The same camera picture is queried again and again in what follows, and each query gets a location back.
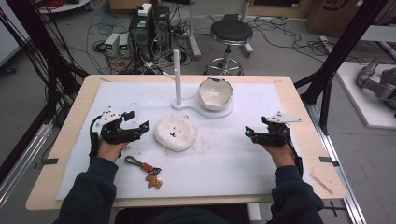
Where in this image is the grey power supply unit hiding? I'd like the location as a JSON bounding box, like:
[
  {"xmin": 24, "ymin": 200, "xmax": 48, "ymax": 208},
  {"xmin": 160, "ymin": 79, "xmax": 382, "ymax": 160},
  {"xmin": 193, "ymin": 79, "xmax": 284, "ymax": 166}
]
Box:
[
  {"xmin": 119, "ymin": 33, "xmax": 131, "ymax": 58},
  {"xmin": 104, "ymin": 32, "xmax": 121, "ymax": 58}
]

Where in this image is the cardboard box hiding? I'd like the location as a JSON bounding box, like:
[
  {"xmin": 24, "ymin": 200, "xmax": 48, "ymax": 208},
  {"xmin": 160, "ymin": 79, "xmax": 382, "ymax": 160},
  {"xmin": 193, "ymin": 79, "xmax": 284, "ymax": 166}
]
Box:
[{"xmin": 305, "ymin": 0, "xmax": 396, "ymax": 39}]

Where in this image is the person's right hand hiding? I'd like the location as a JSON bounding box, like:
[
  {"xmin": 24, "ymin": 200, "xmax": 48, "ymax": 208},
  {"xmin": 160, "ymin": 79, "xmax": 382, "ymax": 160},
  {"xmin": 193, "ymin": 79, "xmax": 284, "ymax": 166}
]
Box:
[{"xmin": 261, "ymin": 143, "xmax": 297, "ymax": 170}]

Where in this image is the person's left hand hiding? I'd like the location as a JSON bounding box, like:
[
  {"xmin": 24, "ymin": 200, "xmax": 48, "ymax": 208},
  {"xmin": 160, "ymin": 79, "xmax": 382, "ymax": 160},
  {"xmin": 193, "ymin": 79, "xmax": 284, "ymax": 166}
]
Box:
[{"xmin": 96, "ymin": 137, "xmax": 129, "ymax": 163}]

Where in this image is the white stand with pole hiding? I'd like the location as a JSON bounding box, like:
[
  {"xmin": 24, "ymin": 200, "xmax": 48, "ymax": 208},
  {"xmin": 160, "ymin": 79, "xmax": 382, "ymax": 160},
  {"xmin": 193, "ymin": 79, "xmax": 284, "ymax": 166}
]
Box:
[{"xmin": 171, "ymin": 49, "xmax": 234, "ymax": 120}]

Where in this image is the white floor board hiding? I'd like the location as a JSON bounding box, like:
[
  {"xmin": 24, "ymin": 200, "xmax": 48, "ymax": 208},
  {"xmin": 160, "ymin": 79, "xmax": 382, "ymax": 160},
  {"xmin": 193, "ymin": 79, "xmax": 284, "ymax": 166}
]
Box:
[{"xmin": 335, "ymin": 61, "xmax": 396, "ymax": 131}]

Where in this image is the black round stool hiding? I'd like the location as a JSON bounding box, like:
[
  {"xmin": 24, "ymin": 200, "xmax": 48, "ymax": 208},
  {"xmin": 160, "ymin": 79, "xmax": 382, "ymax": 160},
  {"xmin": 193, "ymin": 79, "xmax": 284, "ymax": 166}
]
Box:
[{"xmin": 203, "ymin": 18, "xmax": 254, "ymax": 77}]

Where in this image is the white box on computer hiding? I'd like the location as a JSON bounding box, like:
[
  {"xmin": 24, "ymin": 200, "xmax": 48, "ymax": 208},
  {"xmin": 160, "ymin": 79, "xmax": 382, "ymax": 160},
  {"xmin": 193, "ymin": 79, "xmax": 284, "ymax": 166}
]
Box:
[{"xmin": 136, "ymin": 2, "xmax": 153, "ymax": 18}]

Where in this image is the white table mat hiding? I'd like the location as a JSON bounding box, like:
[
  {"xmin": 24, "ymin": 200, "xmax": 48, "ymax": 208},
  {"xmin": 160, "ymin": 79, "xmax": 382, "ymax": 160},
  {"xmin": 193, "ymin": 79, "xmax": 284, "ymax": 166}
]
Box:
[{"xmin": 55, "ymin": 81, "xmax": 312, "ymax": 201}]

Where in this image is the wooden table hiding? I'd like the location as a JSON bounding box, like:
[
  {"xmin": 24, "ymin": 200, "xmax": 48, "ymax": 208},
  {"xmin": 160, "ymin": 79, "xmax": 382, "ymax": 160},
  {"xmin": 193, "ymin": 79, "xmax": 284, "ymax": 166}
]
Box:
[{"xmin": 25, "ymin": 74, "xmax": 347, "ymax": 212}]

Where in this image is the thin wooden stick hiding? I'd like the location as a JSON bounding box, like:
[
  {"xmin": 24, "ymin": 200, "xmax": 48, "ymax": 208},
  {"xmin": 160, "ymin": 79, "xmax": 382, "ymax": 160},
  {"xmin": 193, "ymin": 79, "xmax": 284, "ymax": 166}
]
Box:
[{"xmin": 309, "ymin": 173, "xmax": 334, "ymax": 196}]

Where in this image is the black computer tower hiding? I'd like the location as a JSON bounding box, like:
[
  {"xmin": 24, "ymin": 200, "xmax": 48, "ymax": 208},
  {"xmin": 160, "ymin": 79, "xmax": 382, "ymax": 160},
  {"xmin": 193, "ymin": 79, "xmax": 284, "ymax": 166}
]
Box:
[
  {"xmin": 128, "ymin": 11, "xmax": 154, "ymax": 63},
  {"xmin": 151, "ymin": 4, "xmax": 172, "ymax": 51}
]

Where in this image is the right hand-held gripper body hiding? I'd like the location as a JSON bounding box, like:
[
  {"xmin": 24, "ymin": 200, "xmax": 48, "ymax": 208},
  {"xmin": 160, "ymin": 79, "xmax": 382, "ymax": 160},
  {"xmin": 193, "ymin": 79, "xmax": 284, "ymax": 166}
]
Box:
[{"xmin": 251, "ymin": 110, "xmax": 303, "ymax": 148}]

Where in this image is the black tape piece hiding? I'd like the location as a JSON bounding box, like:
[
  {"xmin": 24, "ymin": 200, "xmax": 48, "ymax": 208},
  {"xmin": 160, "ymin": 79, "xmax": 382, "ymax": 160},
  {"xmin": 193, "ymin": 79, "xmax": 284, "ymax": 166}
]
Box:
[
  {"xmin": 33, "ymin": 157, "xmax": 60, "ymax": 171},
  {"xmin": 318, "ymin": 156, "xmax": 341, "ymax": 168}
]

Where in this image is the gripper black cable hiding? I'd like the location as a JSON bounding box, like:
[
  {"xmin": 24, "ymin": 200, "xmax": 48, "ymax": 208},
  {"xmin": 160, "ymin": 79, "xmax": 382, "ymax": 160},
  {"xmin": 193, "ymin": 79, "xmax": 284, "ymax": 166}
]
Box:
[
  {"xmin": 89, "ymin": 115, "xmax": 104, "ymax": 164},
  {"xmin": 279, "ymin": 124, "xmax": 304, "ymax": 177}
]

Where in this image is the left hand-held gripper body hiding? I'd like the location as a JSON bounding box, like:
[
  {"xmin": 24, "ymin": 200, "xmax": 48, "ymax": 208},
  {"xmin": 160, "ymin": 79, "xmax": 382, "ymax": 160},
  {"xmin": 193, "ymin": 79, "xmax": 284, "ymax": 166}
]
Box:
[{"xmin": 91, "ymin": 106, "xmax": 142, "ymax": 146}]

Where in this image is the white eggshell-shaped bowl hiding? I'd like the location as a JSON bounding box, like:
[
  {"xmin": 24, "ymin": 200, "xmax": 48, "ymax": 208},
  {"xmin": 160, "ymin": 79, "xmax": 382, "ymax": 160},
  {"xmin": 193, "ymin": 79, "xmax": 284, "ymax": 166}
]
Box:
[{"xmin": 197, "ymin": 77, "xmax": 233, "ymax": 112}]

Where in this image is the aluminium rail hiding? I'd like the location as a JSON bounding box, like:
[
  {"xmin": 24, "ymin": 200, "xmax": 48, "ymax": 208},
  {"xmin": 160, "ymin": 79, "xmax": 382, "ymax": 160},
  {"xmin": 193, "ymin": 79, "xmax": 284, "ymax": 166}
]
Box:
[
  {"xmin": 0, "ymin": 121, "xmax": 54, "ymax": 209},
  {"xmin": 304, "ymin": 102, "xmax": 369, "ymax": 224}
]

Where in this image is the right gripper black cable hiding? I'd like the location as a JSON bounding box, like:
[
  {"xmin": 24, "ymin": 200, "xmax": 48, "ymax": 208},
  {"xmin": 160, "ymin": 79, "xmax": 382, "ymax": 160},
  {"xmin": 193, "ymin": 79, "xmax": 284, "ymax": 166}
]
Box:
[{"xmin": 279, "ymin": 124, "xmax": 304, "ymax": 177}]

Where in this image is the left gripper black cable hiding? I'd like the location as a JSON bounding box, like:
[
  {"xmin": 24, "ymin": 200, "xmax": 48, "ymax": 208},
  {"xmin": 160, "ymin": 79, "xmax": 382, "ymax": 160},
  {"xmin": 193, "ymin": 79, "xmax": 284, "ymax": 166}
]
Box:
[{"xmin": 89, "ymin": 115, "xmax": 104, "ymax": 164}]

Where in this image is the black frame strut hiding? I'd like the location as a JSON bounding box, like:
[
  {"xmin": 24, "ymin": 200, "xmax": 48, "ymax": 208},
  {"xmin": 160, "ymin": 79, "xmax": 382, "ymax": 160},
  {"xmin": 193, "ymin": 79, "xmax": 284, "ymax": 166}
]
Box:
[
  {"xmin": 293, "ymin": 0, "xmax": 390, "ymax": 136},
  {"xmin": 0, "ymin": 0, "xmax": 90, "ymax": 185}
]

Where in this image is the white plush toy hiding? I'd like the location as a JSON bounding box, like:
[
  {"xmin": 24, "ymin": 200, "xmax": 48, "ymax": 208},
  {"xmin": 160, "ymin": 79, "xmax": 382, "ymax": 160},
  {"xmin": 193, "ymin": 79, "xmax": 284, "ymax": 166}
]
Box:
[{"xmin": 154, "ymin": 114, "xmax": 197, "ymax": 153}]

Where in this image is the gingerbread man keychain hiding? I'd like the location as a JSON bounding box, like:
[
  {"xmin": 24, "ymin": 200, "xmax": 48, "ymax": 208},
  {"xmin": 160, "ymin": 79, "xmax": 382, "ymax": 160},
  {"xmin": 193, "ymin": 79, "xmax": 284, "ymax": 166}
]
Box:
[{"xmin": 124, "ymin": 155, "xmax": 163, "ymax": 190}]

